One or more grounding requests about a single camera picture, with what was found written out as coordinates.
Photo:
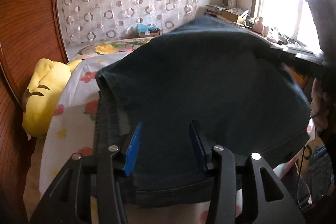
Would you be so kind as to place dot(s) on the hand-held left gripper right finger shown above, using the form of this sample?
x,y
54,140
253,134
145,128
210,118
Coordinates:
x,y
197,150

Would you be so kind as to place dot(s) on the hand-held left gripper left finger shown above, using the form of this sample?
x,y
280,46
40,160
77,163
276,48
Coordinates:
x,y
134,150

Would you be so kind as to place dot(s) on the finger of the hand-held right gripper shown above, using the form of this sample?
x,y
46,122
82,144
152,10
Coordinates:
x,y
304,60

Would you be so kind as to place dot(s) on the blue denim pants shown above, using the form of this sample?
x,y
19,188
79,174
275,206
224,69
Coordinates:
x,y
197,82

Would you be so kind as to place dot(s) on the person's right hand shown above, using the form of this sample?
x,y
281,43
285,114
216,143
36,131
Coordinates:
x,y
319,106

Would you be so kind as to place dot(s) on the wooden cabinet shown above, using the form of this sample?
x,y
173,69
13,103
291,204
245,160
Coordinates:
x,y
299,79

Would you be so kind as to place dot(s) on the small pale cup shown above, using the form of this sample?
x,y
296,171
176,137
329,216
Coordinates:
x,y
266,30

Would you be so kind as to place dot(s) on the pink bottle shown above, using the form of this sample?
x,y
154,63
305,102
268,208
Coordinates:
x,y
259,24

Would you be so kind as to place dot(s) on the white quilt with pink flowers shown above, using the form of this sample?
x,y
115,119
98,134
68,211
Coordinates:
x,y
68,119

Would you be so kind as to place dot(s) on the open cardboard box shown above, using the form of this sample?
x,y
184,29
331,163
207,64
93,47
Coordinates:
x,y
232,16

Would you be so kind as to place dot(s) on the stack of papers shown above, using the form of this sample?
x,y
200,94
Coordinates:
x,y
215,9

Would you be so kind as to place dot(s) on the yellow plush toy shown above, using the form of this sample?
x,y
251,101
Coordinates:
x,y
44,98

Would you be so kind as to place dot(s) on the colourful floral blanket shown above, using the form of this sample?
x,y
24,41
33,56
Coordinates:
x,y
107,48

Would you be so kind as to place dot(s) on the small cardboard box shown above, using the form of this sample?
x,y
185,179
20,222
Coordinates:
x,y
151,33

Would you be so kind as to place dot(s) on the wooden headboard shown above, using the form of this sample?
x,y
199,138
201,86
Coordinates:
x,y
23,43

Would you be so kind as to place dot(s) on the small oval wall ornament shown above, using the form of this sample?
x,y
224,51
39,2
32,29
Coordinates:
x,y
225,0

